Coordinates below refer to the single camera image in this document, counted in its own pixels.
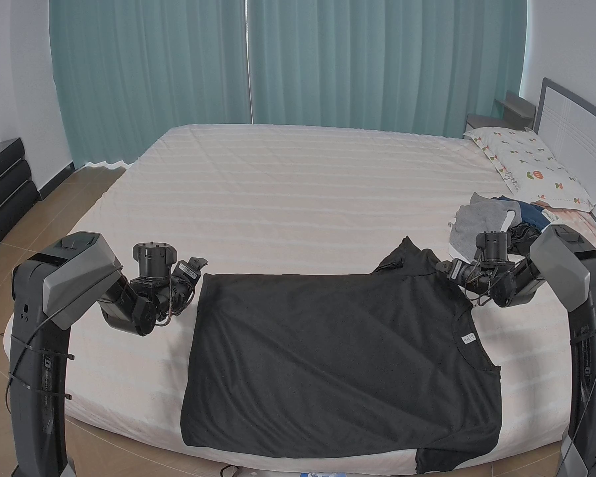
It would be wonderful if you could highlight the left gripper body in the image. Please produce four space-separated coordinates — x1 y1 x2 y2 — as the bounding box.
174 259 203 298

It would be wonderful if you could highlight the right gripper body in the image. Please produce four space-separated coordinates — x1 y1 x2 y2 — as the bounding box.
449 258 478 287

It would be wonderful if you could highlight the black T-shirt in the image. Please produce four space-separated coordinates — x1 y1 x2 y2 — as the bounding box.
180 237 502 475

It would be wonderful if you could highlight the bed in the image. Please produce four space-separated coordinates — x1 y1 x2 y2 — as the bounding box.
5 78 596 471

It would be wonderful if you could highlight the grey and white garment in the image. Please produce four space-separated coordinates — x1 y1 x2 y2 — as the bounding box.
448 192 522 262

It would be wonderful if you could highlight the black garment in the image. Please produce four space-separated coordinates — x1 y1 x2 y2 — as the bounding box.
508 223 544 256

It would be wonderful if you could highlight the dark blue garment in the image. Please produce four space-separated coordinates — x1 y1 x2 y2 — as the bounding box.
492 196 552 232

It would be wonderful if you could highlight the white printed pillow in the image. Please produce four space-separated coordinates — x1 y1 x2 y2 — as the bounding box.
463 126 596 212

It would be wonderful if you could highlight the grey bedside table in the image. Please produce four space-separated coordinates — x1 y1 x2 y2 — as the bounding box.
464 91 537 135

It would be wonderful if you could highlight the blue-green curtain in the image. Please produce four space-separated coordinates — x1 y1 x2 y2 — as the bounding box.
246 0 529 139
49 0 253 169

